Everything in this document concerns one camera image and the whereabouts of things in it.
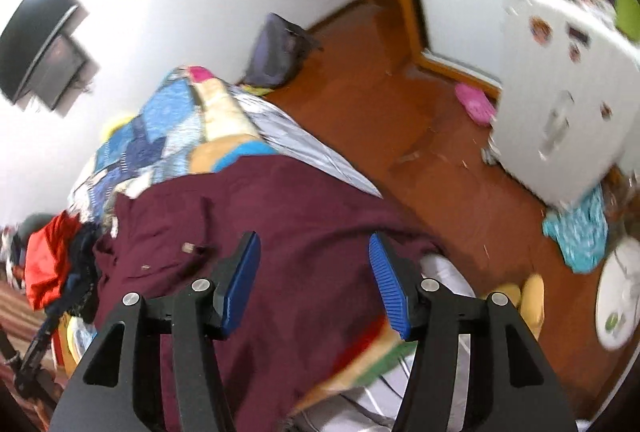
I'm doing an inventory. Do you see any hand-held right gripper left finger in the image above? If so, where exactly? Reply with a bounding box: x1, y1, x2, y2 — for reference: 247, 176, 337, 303
50, 231, 262, 432

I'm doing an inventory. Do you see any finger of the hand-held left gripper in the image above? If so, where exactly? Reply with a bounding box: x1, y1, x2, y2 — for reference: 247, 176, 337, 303
14, 307, 63, 393

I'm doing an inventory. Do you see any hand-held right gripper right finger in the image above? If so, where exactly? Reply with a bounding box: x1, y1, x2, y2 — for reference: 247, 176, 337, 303
368, 232, 578, 432

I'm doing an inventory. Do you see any maroon garment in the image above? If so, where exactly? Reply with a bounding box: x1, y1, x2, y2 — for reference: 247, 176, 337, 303
92, 154, 451, 432

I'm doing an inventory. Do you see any red garment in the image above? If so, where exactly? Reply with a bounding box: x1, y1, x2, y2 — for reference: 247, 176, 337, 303
25, 212, 83, 310

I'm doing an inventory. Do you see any yellow slipper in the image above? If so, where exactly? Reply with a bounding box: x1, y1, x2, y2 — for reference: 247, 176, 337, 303
520, 273, 546, 338
482, 282, 523, 309

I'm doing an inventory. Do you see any patchwork blanket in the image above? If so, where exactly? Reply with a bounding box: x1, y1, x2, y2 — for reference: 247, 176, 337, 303
67, 64, 281, 233

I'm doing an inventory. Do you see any teal cloth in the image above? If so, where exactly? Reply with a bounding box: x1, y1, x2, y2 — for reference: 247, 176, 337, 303
542, 184, 610, 274

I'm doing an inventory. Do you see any pink slipper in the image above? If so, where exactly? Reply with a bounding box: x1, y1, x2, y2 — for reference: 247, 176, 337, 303
454, 83, 497, 127

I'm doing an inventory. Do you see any yellow foam arch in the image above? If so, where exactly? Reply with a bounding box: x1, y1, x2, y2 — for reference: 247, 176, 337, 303
100, 114, 136, 139

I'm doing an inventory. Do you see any white round stand base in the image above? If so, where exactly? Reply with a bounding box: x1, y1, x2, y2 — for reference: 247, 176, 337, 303
595, 237, 640, 353

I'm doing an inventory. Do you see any purple bag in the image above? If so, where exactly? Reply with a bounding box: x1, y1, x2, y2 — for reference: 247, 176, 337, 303
242, 12, 323, 88

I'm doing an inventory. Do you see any white refrigerator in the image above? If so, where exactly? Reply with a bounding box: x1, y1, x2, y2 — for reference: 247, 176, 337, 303
492, 0, 640, 208

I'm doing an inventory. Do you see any green panel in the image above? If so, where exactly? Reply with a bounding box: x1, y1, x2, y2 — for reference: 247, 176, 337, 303
612, 0, 640, 43

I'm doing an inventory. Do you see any small black wall monitor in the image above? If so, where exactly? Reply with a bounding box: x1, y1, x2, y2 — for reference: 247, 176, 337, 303
22, 34, 101, 115

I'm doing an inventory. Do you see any black wall television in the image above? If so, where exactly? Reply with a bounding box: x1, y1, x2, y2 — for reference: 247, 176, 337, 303
0, 0, 90, 103

